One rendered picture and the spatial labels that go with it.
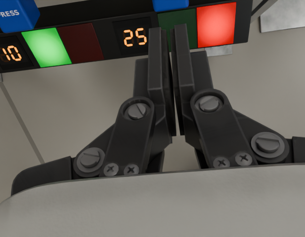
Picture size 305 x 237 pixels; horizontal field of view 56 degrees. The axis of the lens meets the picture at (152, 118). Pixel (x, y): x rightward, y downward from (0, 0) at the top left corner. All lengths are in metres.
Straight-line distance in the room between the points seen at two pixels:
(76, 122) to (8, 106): 0.24
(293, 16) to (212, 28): 0.73
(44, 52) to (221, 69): 0.70
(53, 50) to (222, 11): 0.14
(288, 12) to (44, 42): 0.79
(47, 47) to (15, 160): 0.85
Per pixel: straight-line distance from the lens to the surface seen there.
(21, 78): 1.04
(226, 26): 0.24
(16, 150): 1.08
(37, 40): 0.26
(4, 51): 0.28
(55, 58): 0.27
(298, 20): 0.96
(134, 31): 0.24
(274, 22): 0.94
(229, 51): 0.90
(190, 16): 0.23
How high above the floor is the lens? 0.89
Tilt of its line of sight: 81 degrees down
